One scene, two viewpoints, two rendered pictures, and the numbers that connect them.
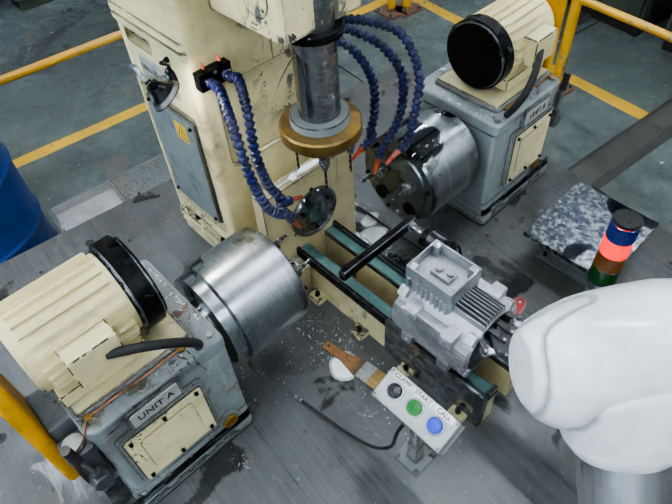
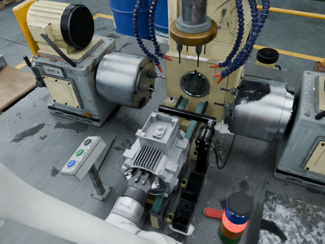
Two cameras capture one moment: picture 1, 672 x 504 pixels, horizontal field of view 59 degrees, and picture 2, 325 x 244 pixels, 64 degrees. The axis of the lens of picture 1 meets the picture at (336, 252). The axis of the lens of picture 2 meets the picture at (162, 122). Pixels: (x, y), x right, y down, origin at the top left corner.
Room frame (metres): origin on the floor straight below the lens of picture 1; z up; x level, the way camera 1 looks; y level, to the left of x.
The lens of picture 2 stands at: (0.54, -0.77, 1.79)
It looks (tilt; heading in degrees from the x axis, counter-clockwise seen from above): 46 degrees down; 65
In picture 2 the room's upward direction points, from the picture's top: 4 degrees counter-clockwise
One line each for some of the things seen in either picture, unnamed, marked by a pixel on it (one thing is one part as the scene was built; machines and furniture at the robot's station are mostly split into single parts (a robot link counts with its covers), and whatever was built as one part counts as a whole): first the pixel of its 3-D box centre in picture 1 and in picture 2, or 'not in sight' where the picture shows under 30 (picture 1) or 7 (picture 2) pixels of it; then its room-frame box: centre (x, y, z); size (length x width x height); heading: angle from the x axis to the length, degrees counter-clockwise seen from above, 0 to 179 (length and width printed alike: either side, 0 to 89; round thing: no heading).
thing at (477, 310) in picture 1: (453, 313); (156, 158); (0.74, -0.25, 1.02); 0.20 x 0.19 x 0.19; 41
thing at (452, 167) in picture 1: (427, 159); (266, 110); (1.24, -0.27, 1.04); 0.41 x 0.25 x 0.25; 130
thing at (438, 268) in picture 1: (442, 277); (159, 133); (0.77, -0.22, 1.11); 0.12 x 0.11 x 0.07; 41
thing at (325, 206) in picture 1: (315, 212); (194, 85); (1.09, 0.05, 1.02); 0.15 x 0.02 x 0.15; 130
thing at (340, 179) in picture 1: (300, 211); (198, 84); (1.14, 0.09, 0.97); 0.30 x 0.11 x 0.34; 130
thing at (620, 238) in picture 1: (623, 229); (238, 208); (0.80, -0.59, 1.19); 0.06 x 0.06 x 0.04
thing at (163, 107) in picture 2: (379, 247); (186, 114); (0.95, -0.11, 1.01); 0.26 x 0.04 x 0.03; 130
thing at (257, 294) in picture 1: (225, 307); (118, 78); (0.79, 0.26, 1.04); 0.37 x 0.25 x 0.25; 130
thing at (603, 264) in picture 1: (610, 257); (232, 224); (0.80, -0.59, 1.10); 0.06 x 0.06 x 0.04
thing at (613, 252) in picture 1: (617, 243); (235, 217); (0.80, -0.59, 1.14); 0.06 x 0.06 x 0.04
